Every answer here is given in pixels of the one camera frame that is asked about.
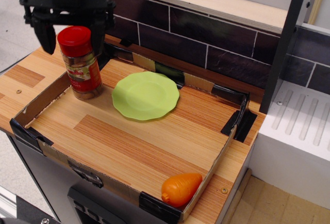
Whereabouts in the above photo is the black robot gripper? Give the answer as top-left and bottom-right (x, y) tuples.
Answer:
(19, 0), (115, 55)

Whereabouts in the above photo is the red-capped basil spice bottle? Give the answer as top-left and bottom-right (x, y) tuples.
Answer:
(57, 26), (102, 100)

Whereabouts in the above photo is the taped cardboard fence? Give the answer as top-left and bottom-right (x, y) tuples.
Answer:
(1, 38), (264, 223)

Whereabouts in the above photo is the light green plastic plate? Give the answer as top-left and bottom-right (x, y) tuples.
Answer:
(111, 71), (180, 121)

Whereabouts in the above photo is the black toy oven panel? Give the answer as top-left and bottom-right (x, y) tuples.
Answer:
(68, 187), (133, 223)

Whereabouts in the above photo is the orange toy carrot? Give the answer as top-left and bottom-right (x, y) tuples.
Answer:
(161, 173), (203, 207)

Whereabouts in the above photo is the light wooden shelf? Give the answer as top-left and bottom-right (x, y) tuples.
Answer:
(160, 0), (288, 34)

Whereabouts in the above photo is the white ridged drainboard sink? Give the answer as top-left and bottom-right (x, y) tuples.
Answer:
(249, 82), (329, 209)

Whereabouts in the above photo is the dark grey vertical post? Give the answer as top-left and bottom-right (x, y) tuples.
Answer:
(259, 0), (304, 114)

